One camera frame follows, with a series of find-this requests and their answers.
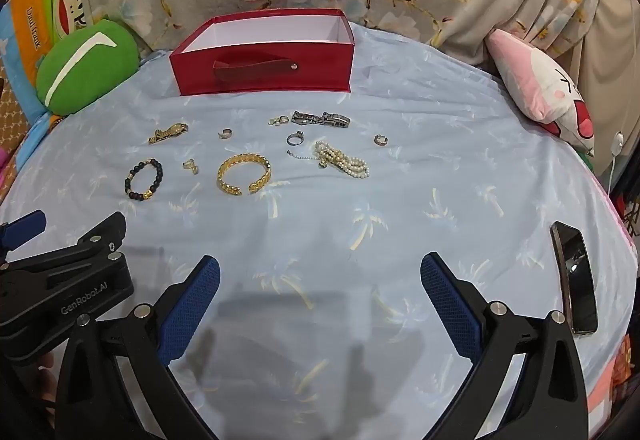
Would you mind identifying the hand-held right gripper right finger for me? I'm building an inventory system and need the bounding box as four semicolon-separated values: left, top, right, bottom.
420;252;590;440

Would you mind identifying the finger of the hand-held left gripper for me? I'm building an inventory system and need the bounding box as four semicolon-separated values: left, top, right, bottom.
0;211;127;281
0;210;48;266

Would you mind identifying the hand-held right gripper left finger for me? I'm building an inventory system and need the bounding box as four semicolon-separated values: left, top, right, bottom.
54;255;222;440

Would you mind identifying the black bead bracelet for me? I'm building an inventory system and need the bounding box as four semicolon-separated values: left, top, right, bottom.
124;158;164;200

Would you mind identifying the gold watch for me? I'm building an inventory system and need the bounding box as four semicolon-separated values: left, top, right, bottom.
148;122;190;144

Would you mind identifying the gold chain bangle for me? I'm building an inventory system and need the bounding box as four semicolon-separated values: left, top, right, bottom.
216;153;272;196

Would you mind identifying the silver chain bracelet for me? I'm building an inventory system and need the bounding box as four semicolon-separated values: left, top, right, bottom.
291;110;351;129

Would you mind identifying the red box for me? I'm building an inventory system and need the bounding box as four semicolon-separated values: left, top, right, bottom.
169;10;356;97

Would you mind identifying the person's left hand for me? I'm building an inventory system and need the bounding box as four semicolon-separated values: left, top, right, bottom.
27;351;60;421

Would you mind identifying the black smartphone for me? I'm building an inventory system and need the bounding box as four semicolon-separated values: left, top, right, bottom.
550;221;599;336

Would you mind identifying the light blue bedsheet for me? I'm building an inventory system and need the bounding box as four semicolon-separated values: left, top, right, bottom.
0;22;636;440

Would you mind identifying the green cushion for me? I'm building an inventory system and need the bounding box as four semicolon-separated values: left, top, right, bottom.
36;19;141;117

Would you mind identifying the pink orange printed cloth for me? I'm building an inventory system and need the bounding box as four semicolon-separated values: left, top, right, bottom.
586;335;635;426

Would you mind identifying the colourful printed mat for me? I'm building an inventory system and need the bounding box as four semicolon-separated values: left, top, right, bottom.
0;0;93;166

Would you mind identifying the pink plush pillow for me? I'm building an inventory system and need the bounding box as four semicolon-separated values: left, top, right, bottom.
486;28;597;157

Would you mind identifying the pearl bracelet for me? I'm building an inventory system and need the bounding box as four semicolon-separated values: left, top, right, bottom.
287;140;371;180

